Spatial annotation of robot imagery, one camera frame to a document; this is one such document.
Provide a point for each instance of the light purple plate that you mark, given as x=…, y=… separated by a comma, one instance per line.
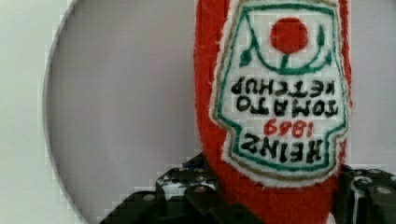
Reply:
x=119, y=108

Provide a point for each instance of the red plush ketchup bottle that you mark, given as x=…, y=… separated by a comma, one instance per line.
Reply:
x=272, y=85

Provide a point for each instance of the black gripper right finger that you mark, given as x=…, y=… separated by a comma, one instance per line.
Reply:
x=365, y=196

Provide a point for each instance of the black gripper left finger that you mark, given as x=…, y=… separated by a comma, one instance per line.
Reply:
x=185, y=195

